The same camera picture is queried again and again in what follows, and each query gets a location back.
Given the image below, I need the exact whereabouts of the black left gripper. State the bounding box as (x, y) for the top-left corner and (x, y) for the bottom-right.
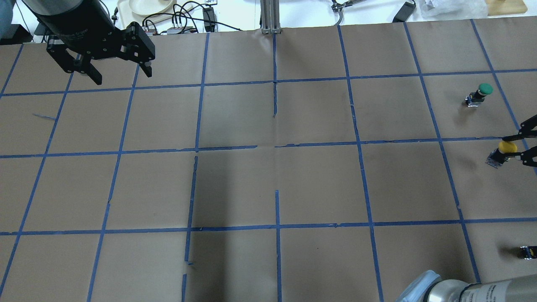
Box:
(35, 0), (156, 85)

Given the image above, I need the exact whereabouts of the yellow push button switch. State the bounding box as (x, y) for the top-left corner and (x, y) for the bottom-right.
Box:
(485, 140), (518, 169)

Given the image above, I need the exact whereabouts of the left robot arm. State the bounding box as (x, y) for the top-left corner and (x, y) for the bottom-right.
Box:
(24, 0), (156, 85)

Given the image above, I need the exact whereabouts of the beige tray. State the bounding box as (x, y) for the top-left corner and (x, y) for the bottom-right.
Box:
(116, 0), (193, 29)

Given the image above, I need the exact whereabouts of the black power adapter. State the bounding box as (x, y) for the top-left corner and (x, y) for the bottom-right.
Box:
(203, 6), (216, 32)

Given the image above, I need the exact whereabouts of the clear plastic bag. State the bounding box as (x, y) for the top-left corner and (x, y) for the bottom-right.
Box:
(416, 0), (488, 19)

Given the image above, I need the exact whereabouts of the green push button switch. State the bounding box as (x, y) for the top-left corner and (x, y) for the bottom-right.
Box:
(464, 83), (494, 108)

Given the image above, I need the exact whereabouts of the black switch block at edge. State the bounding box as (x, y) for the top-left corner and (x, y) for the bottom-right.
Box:
(519, 245), (537, 260)

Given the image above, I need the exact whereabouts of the aluminium frame post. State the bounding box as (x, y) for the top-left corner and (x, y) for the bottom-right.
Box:
(260, 0), (281, 34)

